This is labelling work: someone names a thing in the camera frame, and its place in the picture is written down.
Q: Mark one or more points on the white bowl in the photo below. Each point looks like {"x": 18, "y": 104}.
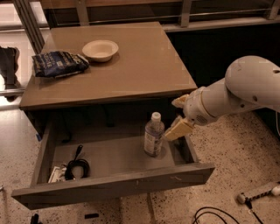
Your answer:
{"x": 100, "y": 50}

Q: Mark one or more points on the white box in drawer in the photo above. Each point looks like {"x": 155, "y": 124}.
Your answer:
{"x": 57, "y": 175}

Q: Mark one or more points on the clear plastic water bottle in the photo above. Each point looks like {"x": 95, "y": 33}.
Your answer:
{"x": 153, "y": 135}

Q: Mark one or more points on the metal railing frame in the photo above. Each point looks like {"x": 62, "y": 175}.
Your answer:
{"x": 173, "y": 15}

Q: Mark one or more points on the blue snack bag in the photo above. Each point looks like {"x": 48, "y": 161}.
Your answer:
{"x": 58, "y": 64}

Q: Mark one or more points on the grey open top drawer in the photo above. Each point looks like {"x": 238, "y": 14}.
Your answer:
{"x": 118, "y": 165}

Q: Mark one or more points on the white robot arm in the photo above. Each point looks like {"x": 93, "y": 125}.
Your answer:
{"x": 250, "y": 82}

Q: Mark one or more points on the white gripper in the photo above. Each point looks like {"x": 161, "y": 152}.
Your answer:
{"x": 194, "y": 109}

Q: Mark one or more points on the small black floor object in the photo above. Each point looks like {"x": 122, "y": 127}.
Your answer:
{"x": 91, "y": 215}

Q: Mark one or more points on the white power strip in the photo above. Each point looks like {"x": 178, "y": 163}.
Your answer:
{"x": 272, "y": 188}

